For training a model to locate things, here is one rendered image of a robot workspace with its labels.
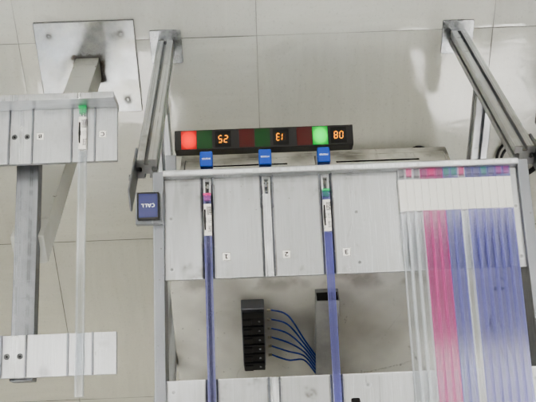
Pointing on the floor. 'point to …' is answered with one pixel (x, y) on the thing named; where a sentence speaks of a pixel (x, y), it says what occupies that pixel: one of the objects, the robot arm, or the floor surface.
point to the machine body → (297, 299)
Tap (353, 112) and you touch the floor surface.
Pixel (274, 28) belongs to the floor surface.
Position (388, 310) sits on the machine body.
